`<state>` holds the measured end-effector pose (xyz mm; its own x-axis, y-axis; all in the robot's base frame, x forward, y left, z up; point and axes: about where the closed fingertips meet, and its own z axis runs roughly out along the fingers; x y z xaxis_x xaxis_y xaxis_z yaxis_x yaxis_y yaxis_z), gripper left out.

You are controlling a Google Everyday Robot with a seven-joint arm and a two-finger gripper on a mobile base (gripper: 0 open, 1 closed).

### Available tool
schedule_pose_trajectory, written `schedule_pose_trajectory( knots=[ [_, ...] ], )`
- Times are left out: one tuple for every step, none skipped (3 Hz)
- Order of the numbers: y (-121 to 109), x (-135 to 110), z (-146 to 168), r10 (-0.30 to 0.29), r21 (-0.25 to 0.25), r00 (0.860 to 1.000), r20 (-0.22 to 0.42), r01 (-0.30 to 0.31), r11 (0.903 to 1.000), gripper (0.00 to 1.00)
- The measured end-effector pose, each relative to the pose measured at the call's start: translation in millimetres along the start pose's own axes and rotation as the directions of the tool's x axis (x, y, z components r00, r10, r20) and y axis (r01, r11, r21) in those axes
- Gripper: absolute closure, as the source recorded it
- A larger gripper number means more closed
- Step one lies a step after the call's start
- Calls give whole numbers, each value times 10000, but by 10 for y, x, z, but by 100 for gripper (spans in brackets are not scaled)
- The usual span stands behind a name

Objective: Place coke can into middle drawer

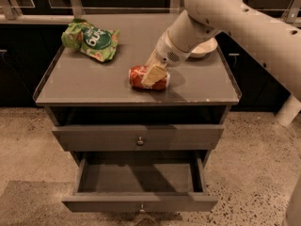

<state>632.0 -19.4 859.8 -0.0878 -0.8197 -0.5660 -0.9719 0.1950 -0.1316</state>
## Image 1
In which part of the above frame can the grey drawer cabinet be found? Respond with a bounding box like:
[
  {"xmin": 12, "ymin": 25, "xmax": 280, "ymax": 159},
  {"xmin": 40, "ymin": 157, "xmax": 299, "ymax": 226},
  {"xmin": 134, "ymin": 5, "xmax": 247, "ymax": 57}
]
[{"xmin": 32, "ymin": 12, "xmax": 243, "ymax": 214}]

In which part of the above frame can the brass middle drawer knob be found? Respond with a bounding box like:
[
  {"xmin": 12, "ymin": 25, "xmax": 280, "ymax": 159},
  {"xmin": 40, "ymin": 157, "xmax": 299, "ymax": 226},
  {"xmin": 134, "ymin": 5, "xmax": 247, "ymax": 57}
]
[{"xmin": 138, "ymin": 204, "xmax": 146, "ymax": 214}]

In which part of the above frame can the green chip bag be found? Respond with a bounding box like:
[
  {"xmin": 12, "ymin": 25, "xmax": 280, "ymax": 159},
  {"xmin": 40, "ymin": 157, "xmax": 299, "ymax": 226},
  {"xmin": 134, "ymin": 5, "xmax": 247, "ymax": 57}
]
[{"xmin": 61, "ymin": 19, "xmax": 119, "ymax": 63}]

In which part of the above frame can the red coke can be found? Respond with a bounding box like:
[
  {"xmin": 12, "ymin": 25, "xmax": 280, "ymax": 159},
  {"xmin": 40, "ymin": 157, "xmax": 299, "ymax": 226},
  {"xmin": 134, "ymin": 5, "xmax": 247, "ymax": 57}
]
[{"xmin": 128, "ymin": 65, "xmax": 170, "ymax": 90}]

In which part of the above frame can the open middle grey drawer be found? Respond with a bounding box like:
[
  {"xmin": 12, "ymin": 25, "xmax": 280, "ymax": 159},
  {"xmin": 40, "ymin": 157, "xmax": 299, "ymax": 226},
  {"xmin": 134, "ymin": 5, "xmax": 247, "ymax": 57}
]
[{"xmin": 62, "ymin": 151, "xmax": 218, "ymax": 213}]

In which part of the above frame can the brass drawer knob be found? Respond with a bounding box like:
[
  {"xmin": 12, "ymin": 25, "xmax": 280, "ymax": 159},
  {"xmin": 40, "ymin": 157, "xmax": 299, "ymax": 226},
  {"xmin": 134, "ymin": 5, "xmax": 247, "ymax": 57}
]
[
  {"xmin": 138, "ymin": 204, "xmax": 146, "ymax": 214},
  {"xmin": 136, "ymin": 137, "xmax": 145, "ymax": 146}
]

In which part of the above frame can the brass top drawer knob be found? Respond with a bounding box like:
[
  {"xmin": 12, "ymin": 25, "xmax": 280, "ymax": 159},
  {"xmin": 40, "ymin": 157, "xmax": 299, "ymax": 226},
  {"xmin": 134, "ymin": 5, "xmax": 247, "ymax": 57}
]
[{"xmin": 136, "ymin": 137, "xmax": 145, "ymax": 146}]

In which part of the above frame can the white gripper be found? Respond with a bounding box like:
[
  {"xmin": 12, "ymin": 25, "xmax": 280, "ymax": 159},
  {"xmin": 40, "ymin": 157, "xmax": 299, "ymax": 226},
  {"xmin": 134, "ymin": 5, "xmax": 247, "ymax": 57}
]
[{"xmin": 141, "ymin": 32, "xmax": 190, "ymax": 87}]

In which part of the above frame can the closed top grey drawer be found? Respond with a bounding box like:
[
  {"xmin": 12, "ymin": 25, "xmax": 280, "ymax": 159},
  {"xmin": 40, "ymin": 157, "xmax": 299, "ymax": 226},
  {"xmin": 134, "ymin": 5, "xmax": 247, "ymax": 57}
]
[{"xmin": 53, "ymin": 124, "xmax": 224, "ymax": 152}]

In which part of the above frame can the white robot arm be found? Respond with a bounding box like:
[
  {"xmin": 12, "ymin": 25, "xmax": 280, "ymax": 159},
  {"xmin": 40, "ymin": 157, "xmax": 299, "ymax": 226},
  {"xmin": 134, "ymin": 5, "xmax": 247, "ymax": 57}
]
[{"xmin": 150, "ymin": 0, "xmax": 301, "ymax": 226}]

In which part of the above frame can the white paper bowl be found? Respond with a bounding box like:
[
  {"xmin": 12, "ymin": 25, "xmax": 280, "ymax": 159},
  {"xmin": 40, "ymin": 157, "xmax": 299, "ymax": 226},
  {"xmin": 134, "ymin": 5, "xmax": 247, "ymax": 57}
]
[{"xmin": 190, "ymin": 38, "xmax": 217, "ymax": 58}]

